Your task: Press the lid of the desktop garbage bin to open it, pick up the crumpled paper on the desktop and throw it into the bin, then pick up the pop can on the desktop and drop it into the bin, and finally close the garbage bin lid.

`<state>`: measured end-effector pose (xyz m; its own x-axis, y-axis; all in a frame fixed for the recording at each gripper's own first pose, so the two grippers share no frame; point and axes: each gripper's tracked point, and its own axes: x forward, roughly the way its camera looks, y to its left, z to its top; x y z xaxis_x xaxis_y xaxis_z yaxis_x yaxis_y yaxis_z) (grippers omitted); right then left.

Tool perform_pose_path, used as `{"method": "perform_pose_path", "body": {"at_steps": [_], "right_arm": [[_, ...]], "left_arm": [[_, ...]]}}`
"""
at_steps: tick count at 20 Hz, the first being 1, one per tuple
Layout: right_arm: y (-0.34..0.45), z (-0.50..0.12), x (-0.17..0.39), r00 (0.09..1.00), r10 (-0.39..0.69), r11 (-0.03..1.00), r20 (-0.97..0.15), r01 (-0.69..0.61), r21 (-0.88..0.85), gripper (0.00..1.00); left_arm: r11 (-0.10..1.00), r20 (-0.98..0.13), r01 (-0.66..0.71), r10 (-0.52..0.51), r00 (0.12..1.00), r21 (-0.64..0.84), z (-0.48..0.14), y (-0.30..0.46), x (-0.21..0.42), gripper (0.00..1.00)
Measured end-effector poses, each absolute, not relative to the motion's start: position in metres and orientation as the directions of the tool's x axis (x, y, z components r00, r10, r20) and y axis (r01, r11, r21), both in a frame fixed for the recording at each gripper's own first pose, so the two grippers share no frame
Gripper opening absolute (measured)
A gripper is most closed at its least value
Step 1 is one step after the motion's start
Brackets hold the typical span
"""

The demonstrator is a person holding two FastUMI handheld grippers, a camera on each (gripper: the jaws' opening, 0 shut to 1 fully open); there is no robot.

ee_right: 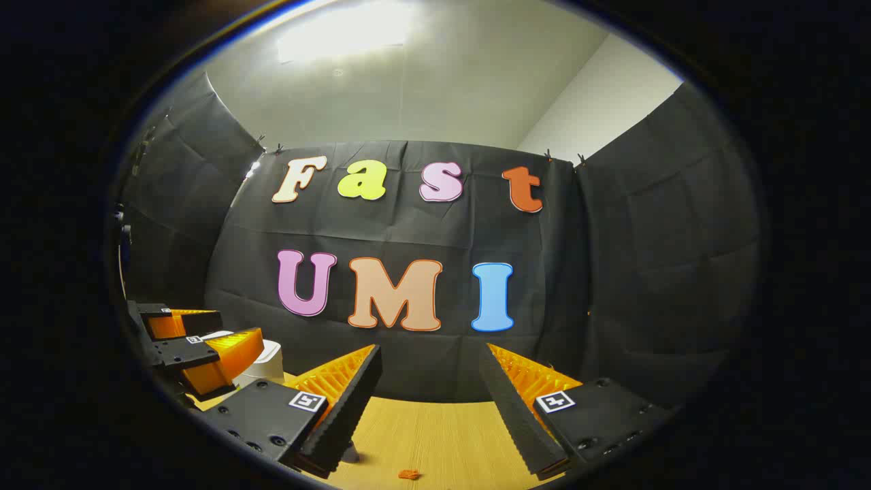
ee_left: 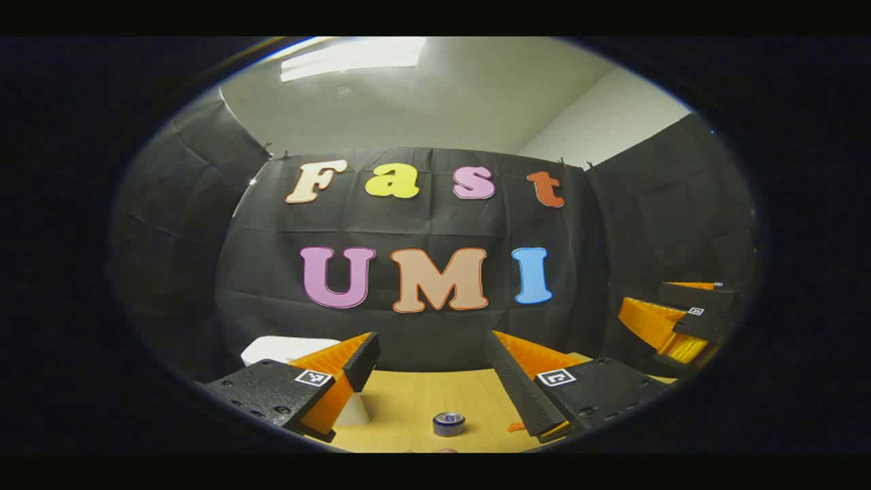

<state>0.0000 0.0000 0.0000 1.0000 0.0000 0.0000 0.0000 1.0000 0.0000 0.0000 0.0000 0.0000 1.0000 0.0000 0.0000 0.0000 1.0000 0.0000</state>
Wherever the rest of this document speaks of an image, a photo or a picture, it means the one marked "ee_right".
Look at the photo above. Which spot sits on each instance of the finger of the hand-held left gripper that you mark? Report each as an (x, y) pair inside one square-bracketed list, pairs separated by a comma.
[(184, 352), (187, 323)]

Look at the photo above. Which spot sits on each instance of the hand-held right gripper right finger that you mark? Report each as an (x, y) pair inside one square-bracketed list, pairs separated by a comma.
[(510, 415)]

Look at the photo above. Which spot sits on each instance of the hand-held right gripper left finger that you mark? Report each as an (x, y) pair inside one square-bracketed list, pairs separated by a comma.
[(343, 415)]

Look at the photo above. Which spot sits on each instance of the white desktop garbage bin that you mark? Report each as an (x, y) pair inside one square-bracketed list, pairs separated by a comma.
[(269, 364)]

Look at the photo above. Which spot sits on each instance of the orange paper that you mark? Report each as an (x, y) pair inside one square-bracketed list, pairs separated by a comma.
[(408, 474)]

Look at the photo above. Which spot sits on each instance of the wooden desktop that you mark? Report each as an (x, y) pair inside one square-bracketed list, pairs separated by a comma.
[(435, 435)]

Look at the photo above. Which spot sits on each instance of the black backdrop cloth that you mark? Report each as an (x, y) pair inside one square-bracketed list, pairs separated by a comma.
[(408, 224)]

